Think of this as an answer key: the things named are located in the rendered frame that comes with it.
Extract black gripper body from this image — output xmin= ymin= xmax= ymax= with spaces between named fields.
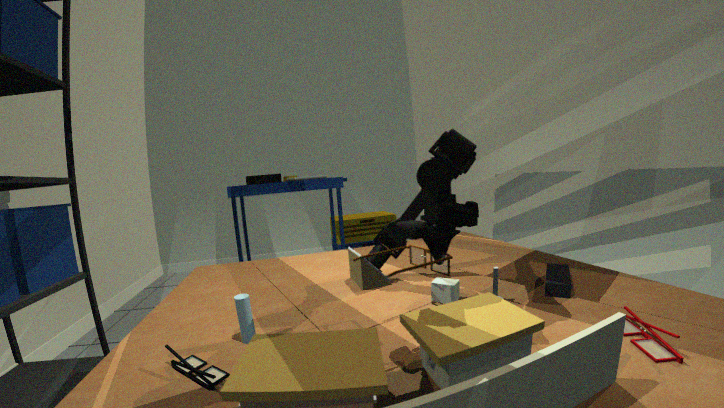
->
xmin=395 ymin=189 xmax=456 ymax=240

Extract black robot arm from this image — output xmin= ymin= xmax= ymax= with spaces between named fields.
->
xmin=366 ymin=129 xmax=479 ymax=272

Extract black-framed glasses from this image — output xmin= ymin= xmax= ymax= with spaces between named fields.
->
xmin=165 ymin=344 xmax=230 ymax=391

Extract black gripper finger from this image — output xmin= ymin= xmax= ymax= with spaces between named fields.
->
xmin=441 ymin=230 xmax=461 ymax=254
xmin=422 ymin=233 xmax=447 ymax=260

